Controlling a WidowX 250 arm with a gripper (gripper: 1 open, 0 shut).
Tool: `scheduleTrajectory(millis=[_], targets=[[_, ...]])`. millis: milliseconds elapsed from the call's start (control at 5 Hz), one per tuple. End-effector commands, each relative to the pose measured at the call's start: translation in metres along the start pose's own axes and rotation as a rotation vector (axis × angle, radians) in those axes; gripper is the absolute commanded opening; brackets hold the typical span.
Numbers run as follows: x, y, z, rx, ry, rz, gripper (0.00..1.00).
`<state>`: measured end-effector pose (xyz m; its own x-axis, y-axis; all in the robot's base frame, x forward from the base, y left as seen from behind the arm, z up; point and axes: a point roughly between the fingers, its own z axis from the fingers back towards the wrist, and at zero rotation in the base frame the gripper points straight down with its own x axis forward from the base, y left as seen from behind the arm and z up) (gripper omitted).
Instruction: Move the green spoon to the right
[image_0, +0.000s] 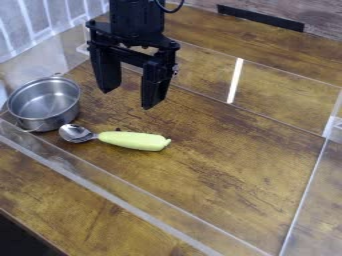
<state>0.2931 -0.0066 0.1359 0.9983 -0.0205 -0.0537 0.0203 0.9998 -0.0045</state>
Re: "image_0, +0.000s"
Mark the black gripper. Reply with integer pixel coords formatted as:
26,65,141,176
86,20,181,110

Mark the green handled metal spoon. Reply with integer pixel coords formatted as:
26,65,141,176
59,124,172,151

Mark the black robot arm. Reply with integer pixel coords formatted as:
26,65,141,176
86,0,185,110

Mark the small stainless steel pot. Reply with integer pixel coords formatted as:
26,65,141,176
7,76,82,132

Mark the black bar on table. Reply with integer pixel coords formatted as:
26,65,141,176
217,4,305,32

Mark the clear acrylic front barrier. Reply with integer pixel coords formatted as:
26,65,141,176
0,118,272,256

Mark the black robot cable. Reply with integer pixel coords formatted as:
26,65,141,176
154,0,186,14

